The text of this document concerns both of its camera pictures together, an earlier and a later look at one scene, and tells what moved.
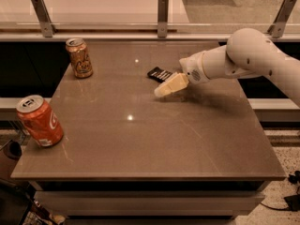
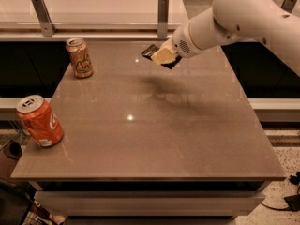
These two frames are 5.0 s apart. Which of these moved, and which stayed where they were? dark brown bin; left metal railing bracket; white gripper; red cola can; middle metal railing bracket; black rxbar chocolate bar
Moved: white gripper; black rxbar chocolate bar
Stayed: dark brown bin; red cola can; middle metal railing bracket; left metal railing bracket
